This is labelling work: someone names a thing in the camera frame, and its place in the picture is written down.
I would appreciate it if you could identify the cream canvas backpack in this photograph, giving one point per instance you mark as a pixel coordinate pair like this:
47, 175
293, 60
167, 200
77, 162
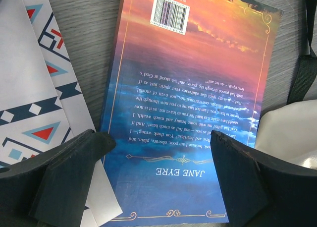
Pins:
289, 133

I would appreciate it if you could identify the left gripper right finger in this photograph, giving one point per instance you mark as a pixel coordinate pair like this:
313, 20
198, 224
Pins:
260, 190

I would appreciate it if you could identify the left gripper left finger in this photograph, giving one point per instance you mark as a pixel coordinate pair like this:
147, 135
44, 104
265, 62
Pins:
50, 189

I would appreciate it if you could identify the blue sunset paperback book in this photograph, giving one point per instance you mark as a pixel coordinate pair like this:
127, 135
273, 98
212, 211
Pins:
181, 69

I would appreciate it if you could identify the white patterned placemat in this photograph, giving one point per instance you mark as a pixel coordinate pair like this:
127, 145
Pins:
42, 107

